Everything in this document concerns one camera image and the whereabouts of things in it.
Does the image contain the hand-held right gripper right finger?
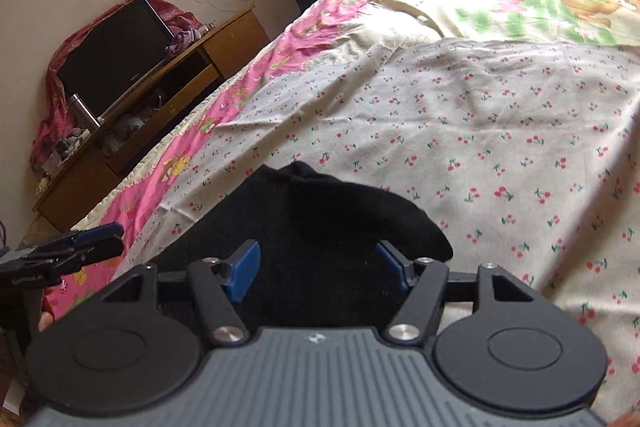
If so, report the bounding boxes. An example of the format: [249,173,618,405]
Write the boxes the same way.
[375,240,541,344]

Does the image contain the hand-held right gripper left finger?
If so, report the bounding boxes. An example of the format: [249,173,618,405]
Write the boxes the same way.
[102,240,262,347]

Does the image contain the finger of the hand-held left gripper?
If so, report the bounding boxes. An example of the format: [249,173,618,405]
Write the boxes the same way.
[60,237,125,269]
[60,223,125,248]

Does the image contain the black pants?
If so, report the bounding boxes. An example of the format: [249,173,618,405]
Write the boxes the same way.
[152,161,455,330]

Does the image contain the pile of small clutter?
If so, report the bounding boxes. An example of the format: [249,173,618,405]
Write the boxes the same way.
[39,127,92,180]

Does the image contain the steel thermos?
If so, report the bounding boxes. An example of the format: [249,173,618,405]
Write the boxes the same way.
[69,93,104,130]

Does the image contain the cherry print bedsheet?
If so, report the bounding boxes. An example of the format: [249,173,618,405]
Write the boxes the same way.
[125,36,640,410]

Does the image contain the pink cloth cover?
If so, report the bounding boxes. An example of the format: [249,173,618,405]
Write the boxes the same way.
[30,0,202,174]

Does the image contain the black television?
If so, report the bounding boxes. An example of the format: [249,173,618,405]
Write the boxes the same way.
[56,0,176,118]

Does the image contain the wooden cabinet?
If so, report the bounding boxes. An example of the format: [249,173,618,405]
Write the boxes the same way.
[32,7,271,234]

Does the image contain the purple cloth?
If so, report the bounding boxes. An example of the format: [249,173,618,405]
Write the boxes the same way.
[169,23,212,54]

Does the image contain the bed with cherry print sheet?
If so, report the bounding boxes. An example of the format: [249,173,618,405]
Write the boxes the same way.
[42,0,640,324]

